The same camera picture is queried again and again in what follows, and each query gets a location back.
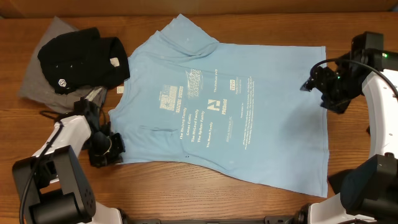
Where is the light blue printed t-shirt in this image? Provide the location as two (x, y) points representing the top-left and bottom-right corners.
(109, 15), (329, 197)

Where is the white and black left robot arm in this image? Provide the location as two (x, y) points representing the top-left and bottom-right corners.
(12, 98), (128, 224)

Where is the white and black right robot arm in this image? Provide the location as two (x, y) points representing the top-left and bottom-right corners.
(264, 32), (397, 223)

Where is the black folded garment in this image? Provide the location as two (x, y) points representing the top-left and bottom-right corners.
(37, 27), (130, 95)

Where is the grey folded garment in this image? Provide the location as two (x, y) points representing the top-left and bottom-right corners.
(17, 16), (108, 114)

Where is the black cloth at table edge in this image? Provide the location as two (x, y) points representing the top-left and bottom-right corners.
(328, 169), (353, 194)

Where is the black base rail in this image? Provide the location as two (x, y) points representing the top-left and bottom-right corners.
(121, 213), (295, 224)

